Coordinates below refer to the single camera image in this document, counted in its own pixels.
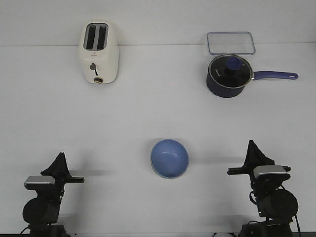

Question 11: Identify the blue plastic bowl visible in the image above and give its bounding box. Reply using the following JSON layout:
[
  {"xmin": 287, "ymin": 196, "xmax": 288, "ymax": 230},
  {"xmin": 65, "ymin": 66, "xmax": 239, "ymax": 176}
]
[{"xmin": 150, "ymin": 139, "xmax": 189, "ymax": 179}]

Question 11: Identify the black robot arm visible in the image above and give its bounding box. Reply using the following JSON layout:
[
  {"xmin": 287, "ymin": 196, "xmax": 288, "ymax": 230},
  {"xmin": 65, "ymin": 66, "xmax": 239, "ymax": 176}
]
[
  {"xmin": 150, "ymin": 139, "xmax": 299, "ymax": 237},
  {"xmin": 22, "ymin": 176, "xmax": 84, "ymax": 237}
]

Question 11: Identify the cream white toaster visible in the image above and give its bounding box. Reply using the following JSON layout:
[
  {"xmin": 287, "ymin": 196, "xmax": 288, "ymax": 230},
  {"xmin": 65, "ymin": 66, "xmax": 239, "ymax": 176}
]
[{"xmin": 79, "ymin": 20, "xmax": 119, "ymax": 84}]

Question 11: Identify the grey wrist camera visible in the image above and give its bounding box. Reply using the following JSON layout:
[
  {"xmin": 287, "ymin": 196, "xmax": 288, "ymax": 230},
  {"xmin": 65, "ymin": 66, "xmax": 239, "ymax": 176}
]
[
  {"xmin": 24, "ymin": 176, "xmax": 55, "ymax": 191},
  {"xmin": 253, "ymin": 165, "xmax": 291, "ymax": 183}
]

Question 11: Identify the glass pot lid blue knob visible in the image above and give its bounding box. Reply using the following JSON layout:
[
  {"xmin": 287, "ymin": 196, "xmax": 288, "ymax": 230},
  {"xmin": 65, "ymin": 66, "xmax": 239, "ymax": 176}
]
[{"xmin": 208, "ymin": 54, "xmax": 253, "ymax": 89}]

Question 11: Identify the clear plastic food container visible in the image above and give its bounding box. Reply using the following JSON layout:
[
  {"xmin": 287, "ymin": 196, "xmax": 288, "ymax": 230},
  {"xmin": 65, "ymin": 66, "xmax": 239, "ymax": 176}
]
[{"xmin": 207, "ymin": 32, "xmax": 256, "ymax": 55}]

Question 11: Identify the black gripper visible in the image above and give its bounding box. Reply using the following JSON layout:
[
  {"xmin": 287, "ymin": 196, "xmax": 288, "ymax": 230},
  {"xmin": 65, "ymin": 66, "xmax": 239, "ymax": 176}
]
[
  {"xmin": 227, "ymin": 140, "xmax": 286, "ymax": 195},
  {"xmin": 41, "ymin": 152, "xmax": 84, "ymax": 204}
]

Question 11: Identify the dark blue saucepan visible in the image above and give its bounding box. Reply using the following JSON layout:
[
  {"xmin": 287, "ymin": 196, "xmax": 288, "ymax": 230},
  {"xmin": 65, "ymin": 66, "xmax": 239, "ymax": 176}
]
[{"xmin": 206, "ymin": 54, "xmax": 299, "ymax": 98}]

